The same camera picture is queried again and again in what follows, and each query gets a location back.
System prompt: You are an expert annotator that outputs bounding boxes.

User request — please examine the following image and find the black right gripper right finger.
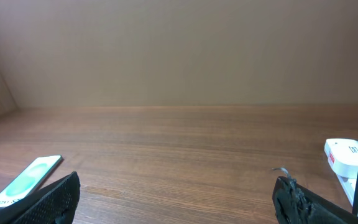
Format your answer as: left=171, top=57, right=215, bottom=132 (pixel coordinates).
left=272, top=167, right=358, bottom=224

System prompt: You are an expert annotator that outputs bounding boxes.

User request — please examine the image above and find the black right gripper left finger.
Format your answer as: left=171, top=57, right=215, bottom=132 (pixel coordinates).
left=0, top=171, right=80, bottom=224

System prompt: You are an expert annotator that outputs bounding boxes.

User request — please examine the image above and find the smartphone with teal screen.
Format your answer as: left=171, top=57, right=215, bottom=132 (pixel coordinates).
left=0, top=155, right=63, bottom=209

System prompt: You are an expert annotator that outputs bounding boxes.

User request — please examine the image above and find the white charger plug adapter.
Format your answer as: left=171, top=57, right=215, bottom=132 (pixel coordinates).
left=324, top=138, right=358, bottom=179

